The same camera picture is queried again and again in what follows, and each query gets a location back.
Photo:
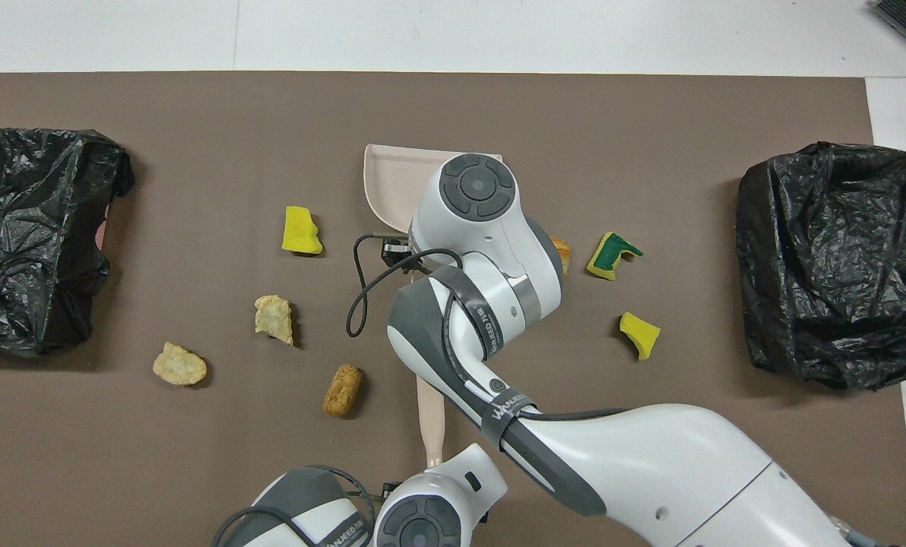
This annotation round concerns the beige hand brush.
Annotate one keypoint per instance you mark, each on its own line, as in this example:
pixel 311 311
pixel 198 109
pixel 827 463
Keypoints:
pixel 430 418

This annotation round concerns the green-topped yellow sponge piece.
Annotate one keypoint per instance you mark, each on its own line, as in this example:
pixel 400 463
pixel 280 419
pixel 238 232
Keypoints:
pixel 609 254

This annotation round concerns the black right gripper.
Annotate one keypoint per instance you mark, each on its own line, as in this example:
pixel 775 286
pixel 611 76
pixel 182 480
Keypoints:
pixel 392 251

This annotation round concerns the orange striped croissant roll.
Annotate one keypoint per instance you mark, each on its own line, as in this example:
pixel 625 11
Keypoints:
pixel 563 254

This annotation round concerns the small croissant pastry piece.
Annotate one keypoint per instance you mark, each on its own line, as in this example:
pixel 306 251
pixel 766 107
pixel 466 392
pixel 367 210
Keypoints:
pixel 179 366
pixel 274 319

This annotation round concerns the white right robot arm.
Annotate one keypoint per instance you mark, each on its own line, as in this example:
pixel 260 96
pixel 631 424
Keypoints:
pixel 650 463

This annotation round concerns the pink bin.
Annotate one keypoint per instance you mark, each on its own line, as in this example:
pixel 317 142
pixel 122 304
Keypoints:
pixel 101 232

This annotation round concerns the large yellow sponge piece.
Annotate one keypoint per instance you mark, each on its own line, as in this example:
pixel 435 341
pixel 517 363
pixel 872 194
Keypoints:
pixel 299 232

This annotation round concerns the small notched yellow sponge piece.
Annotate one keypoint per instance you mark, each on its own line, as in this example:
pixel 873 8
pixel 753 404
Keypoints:
pixel 638 333

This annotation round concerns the brown bread nugget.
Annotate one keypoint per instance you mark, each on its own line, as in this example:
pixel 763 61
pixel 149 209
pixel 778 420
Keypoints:
pixel 342 390

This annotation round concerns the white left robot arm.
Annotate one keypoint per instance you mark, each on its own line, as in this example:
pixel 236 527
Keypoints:
pixel 422 509

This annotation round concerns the beige plastic dustpan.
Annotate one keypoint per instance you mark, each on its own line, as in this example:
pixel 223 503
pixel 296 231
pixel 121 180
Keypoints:
pixel 392 182

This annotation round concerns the brown paper table mat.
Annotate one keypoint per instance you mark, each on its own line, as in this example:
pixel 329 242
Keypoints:
pixel 194 114

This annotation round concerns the black trash bag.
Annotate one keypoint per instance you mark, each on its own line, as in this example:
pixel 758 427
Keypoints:
pixel 833 266
pixel 35 190

